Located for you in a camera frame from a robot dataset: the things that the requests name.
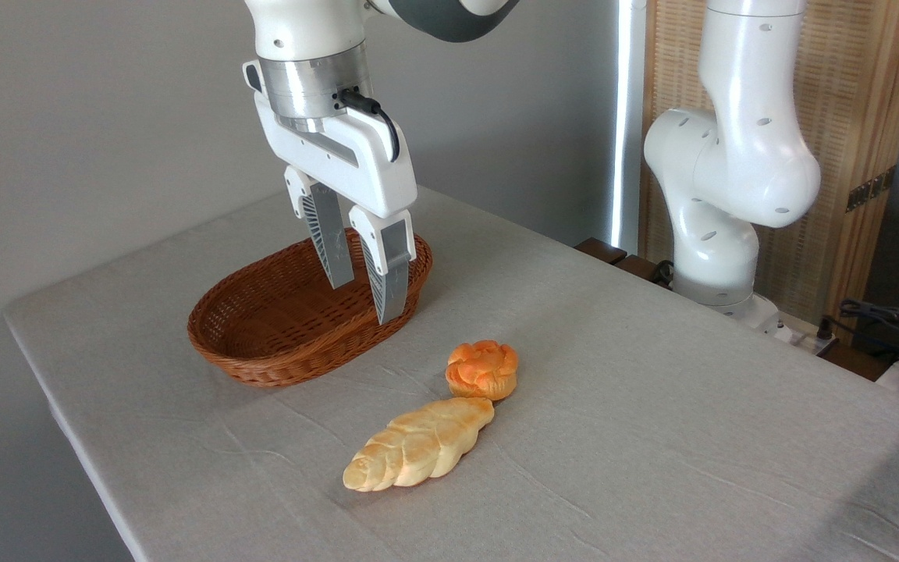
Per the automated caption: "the dark brown wooden block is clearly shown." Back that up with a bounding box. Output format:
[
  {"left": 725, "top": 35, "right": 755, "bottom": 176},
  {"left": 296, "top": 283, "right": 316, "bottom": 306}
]
[
  {"left": 615, "top": 254, "right": 673, "bottom": 289},
  {"left": 574, "top": 237, "right": 628, "bottom": 265}
]

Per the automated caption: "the braided golden bread loaf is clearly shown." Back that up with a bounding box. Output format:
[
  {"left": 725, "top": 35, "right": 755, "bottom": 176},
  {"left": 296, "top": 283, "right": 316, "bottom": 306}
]
[{"left": 342, "top": 397, "right": 496, "bottom": 493}]

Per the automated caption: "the metal screen hinge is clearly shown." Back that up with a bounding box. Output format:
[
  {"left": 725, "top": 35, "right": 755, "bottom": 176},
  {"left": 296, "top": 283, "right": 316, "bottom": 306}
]
[{"left": 846, "top": 165, "right": 897, "bottom": 213}]

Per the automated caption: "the white power strip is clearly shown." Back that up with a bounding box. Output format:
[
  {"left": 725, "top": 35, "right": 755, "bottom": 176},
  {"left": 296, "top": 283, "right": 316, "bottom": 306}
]
[{"left": 776, "top": 318, "right": 840, "bottom": 357}]

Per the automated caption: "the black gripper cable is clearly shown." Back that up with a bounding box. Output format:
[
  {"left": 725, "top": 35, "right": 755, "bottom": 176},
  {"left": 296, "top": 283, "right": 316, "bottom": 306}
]
[{"left": 339, "top": 88, "right": 402, "bottom": 164}]

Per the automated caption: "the grey tablecloth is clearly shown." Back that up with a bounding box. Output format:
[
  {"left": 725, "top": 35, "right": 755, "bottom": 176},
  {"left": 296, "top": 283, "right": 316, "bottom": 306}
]
[{"left": 3, "top": 186, "right": 899, "bottom": 562}]

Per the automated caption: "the white vertical post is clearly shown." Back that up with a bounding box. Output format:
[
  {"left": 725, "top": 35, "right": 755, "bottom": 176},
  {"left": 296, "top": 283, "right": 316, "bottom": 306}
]
[{"left": 609, "top": 0, "right": 648, "bottom": 255}]

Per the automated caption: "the black cable bundle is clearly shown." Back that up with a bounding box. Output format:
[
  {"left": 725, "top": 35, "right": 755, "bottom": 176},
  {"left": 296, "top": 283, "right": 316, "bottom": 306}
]
[{"left": 838, "top": 298, "right": 899, "bottom": 354}]

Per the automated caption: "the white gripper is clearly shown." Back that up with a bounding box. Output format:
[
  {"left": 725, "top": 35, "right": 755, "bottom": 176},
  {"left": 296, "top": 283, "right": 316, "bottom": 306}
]
[{"left": 243, "top": 60, "right": 418, "bottom": 325}]

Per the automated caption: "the brown wicker basket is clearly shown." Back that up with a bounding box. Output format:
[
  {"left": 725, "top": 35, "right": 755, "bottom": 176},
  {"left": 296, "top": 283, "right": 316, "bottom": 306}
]
[{"left": 187, "top": 228, "right": 433, "bottom": 389}]

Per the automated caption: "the orange flower-shaped bun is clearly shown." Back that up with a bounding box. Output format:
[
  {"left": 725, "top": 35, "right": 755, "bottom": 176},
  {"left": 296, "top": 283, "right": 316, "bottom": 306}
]
[{"left": 446, "top": 340, "right": 519, "bottom": 402}]

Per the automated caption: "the wooden bamboo folding screen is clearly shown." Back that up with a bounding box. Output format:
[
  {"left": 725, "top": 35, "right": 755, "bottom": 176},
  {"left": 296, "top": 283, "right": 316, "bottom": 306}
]
[{"left": 638, "top": 0, "right": 899, "bottom": 344}]

